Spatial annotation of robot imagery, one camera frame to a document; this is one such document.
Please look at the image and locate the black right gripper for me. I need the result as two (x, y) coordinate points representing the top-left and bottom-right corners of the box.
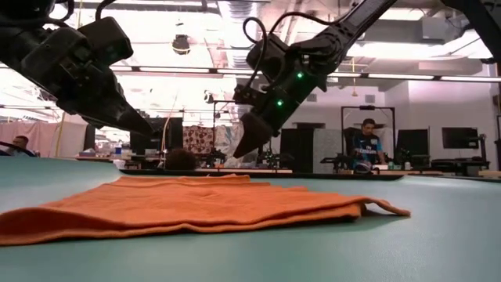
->
(232, 38), (334, 159)

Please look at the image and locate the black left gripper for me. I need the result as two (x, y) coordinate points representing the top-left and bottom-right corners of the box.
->
(21, 27), (156, 136)

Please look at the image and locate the orange towel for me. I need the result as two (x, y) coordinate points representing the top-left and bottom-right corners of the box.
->
(0, 174), (412, 247)

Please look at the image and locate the black partition panel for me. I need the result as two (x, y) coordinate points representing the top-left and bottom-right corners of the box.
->
(279, 127), (315, 174)

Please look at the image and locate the cluttered work table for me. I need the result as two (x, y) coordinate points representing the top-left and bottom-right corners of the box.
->
(74, 146), (165, 170)

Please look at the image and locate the patterned cloth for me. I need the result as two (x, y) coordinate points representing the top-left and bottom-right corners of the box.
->
(182, 125), (215, 155)

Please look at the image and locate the black monitor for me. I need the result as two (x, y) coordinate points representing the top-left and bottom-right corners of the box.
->
(128, 116), (184, 157)
(396, 128), (431, 168)
(441, 126), (480, 150)

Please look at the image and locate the person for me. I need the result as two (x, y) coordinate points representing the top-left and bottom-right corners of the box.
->
(4, 135), (40, 158)
(164, 147), (199, 172)
(350, 117), (387, 173)

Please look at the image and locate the grey partition panel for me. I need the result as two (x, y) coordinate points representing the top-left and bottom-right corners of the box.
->
(312, 128), (345, 173)

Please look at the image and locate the pink curtain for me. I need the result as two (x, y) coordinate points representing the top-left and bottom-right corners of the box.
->
(0, 121), (89, 159)

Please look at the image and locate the green table mat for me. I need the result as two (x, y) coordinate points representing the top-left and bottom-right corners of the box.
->
(0, 155), (501, 282)

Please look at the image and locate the black desk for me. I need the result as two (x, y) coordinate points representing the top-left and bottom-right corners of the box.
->
(430, 157), (491, 177)

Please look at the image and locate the black stand frame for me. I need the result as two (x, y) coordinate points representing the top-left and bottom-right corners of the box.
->
(212, 99), (238, 157)
(341, 104), (396, 173)

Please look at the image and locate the long ceiling light rail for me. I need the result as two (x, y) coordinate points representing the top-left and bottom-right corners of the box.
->
(0, 64), (501, 83)

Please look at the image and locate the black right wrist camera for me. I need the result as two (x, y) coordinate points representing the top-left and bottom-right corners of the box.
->
(245, 33), (291, 81)

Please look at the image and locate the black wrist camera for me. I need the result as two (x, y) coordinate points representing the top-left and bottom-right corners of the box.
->
(245, 33), (291, 81)
(77, 16), (135, 67)

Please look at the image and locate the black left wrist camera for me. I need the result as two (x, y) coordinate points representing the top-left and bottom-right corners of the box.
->
(77, 16), (135, 67)

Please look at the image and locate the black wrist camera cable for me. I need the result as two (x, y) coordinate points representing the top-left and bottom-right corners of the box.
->
(242, 10), (333, 91)

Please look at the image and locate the black overhead camera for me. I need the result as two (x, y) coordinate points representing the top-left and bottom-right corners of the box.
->
(171, 34), (192, 56)

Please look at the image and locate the silver ventilation duct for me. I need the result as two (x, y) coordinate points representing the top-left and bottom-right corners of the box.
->
(218, 0), (261, 70)

